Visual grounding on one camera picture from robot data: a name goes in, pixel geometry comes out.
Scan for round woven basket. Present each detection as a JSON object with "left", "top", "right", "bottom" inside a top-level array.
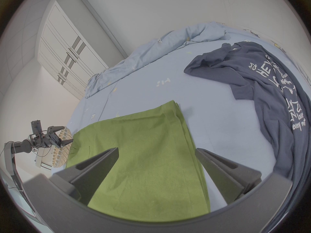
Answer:
[{"left": 52, "top": 128, "right": 73, "bottom": 168}]

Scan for white wardrobe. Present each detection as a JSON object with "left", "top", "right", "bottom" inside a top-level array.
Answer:
[{"left": 38, "top": 0, "right": 129, "bottom": 100}]

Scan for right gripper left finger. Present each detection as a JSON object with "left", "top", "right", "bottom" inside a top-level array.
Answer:
[{"left": 51, "top": 147, "right": 120, "bottom": 206}]

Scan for green shorts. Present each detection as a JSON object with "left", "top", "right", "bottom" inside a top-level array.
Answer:
[{"left": 66, "top": 100, "right": 211, "bottom": 223}]

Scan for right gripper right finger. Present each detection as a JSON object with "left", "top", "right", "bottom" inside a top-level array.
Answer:
[{"left": 195, "top": 147, "right": 262, "bottom": 205}]

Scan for pale blue quilt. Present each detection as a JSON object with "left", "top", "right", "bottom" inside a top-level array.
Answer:
[{"left": 85, "top": 21, "right": 231, "bottom": 99}]

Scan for dark blue printed T-shirt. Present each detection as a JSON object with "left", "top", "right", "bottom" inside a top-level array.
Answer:
[{"left": 184, "top": 41, "right": 311, "bottom": 230}]

